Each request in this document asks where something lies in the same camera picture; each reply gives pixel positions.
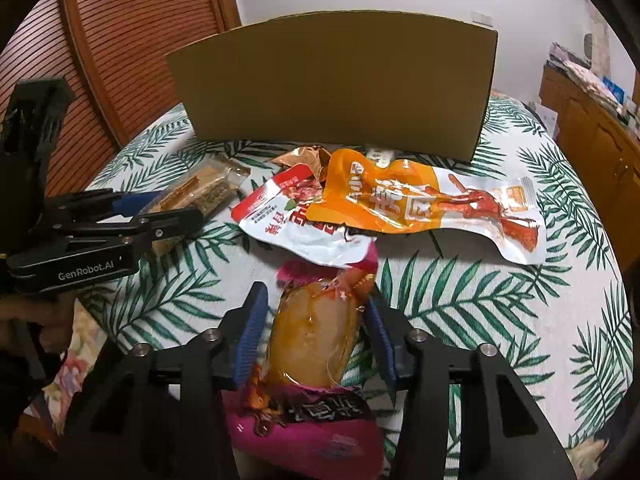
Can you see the white fan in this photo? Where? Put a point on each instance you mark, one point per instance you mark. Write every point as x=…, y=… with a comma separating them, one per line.
x=588, y=47

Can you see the white and red snack packet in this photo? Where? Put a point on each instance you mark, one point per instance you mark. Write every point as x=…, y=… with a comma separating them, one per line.
x=280, y=230

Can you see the leaf print table cover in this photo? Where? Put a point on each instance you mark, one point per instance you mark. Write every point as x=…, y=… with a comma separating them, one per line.
x=475, y=300

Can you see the orange chicken foot snack packet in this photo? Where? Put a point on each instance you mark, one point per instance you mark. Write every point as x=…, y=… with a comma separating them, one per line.
x=400, y=205

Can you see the floral bed sheet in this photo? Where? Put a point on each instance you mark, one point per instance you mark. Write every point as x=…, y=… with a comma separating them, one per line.
x=80, y=335

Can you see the blue box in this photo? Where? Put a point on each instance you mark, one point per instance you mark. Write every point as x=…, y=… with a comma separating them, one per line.
x=614, y=90

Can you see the copper foil snack packet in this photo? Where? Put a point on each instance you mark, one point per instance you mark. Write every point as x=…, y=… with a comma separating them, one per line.
x=302, y=157

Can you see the cream curtain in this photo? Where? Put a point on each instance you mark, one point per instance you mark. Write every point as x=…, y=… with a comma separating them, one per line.
x=602, y=35

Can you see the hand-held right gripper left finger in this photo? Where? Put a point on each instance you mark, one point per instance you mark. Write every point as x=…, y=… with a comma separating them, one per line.
x=252, y=330

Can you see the pink chicken leg snack packet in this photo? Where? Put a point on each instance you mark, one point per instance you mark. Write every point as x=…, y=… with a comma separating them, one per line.
x=310, y=330

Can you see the louvered wooden wardrobe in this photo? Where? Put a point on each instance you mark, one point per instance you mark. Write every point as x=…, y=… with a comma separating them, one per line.
x=125, y=35

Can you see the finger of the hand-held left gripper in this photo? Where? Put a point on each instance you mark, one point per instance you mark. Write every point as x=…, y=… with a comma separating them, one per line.
x=170, y=225
x=130, y=202

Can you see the white wall socket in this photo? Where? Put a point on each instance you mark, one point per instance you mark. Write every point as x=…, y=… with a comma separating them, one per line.
x=483, y=19

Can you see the wooden cabinet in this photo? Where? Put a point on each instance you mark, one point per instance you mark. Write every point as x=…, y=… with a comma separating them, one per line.
x=590, y=160

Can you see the cardboard box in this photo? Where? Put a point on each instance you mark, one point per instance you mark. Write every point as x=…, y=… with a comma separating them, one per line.
x=330, y=85

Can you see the person's left hand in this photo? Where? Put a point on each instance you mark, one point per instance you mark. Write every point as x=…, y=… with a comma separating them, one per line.
x=50, y=320

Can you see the clear brown bar snack packet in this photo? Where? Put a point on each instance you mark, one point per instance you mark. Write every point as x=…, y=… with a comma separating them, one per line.
x=200, y=190

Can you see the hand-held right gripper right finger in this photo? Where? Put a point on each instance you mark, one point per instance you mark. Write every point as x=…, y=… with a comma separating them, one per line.
x=384, y=347

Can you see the pile of folded cloths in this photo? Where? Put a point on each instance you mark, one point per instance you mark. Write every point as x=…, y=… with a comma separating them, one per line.
x=575, y=70

